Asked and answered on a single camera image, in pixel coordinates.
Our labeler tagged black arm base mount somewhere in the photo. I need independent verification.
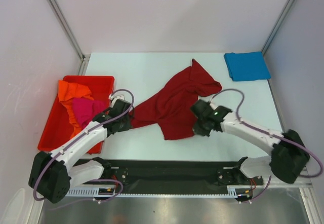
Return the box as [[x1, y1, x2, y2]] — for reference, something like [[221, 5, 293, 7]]
[[92, 157, 130, 185]]

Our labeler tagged orange t shirt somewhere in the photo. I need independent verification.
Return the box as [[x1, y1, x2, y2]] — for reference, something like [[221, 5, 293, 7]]
[[58, 80, 94, 138]]

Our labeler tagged aluminium frame rail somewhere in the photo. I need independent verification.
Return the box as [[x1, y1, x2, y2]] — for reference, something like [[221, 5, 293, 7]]
[[263, 175, 313, 188]]

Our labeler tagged right aluminium corner post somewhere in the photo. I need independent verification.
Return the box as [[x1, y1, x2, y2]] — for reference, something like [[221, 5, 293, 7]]
[[261, 0, 296, 56]]

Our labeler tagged left aluminium corner post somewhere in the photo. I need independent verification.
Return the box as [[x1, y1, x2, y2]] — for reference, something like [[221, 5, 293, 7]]
[[47, 0, 85, 61]]

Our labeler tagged pink t shirt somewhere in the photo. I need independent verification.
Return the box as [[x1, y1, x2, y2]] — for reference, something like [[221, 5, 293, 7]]
[[72, 98, 107, 129]]

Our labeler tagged red plastic bin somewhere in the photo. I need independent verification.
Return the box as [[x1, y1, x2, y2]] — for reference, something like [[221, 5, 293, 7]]
[[37, 76, 114, 152]]

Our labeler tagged white slotted cable duct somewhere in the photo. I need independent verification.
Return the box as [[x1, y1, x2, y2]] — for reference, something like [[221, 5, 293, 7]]
[[67, 186, 254, 198]]

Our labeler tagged dark red t shirt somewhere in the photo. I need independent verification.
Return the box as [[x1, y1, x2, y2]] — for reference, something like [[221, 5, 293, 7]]
[[131, 59, 222, 140]]

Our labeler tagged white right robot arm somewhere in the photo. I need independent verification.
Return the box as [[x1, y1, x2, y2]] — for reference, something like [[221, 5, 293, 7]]
[[190, 99, 310, 184]]

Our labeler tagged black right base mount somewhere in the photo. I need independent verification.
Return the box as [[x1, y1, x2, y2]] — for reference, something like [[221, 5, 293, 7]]
[[216, 168, 264, 186]]

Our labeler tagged aluminium corner post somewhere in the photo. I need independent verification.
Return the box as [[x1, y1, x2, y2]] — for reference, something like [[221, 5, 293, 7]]
[[47, 0, 85, 61], [261, 0, 296, 56]]

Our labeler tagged folded blue t shirt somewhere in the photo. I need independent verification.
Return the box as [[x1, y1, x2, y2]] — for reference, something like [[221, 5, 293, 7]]
[[224, 52, 271, 82]]

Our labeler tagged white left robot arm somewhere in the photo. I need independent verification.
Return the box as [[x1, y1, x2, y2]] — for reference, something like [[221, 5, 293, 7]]
[[28, 99, 133, 204]]

